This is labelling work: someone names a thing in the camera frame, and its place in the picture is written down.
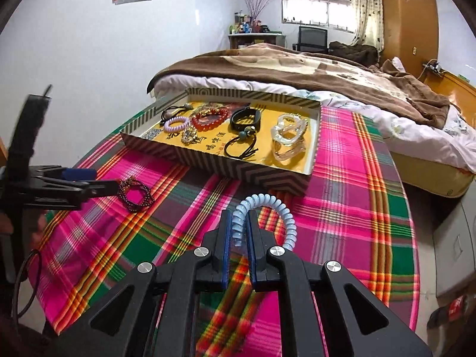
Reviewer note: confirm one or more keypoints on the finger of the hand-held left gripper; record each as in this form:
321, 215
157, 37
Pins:
96, 189
78, 173

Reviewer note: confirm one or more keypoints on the striped cardboard box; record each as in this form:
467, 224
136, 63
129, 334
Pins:
260, 156

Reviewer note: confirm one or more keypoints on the grey filing cabinet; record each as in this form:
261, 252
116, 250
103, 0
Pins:
455, 238

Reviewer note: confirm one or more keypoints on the dark bag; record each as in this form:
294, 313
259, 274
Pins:
353, 51

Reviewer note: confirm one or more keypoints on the power strip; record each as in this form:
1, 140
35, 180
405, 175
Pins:
433, 67

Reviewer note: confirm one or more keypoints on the person's left hand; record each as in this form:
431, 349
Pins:
38, 228

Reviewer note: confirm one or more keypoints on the group of bottles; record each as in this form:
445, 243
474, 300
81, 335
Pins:
245, 26

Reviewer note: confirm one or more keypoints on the dry branches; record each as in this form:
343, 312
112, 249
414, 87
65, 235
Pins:
256, 3

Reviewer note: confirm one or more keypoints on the wooden headboard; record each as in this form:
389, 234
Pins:
455, 83

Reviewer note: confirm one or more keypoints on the dark slipper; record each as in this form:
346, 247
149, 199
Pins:
446, 312

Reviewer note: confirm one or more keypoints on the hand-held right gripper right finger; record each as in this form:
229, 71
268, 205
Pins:
254, 245

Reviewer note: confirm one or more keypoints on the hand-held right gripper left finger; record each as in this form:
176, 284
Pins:
225, 245

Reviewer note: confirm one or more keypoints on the plaid tablecloth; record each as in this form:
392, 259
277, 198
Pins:
353, 200

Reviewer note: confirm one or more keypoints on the window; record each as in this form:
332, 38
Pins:
316, 9

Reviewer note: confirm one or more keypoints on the white desk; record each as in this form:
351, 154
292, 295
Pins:
256, 39

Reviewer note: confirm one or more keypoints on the brown blanket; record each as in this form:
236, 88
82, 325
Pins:
297, 70

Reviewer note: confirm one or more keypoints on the patterned curtain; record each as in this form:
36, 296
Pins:
366, 11

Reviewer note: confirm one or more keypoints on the wooden wardrobe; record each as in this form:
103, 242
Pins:
409, 18

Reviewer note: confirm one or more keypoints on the black chair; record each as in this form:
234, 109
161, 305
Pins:
312, 37

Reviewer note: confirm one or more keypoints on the bed with white sheet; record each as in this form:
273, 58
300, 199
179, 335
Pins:
420, 148

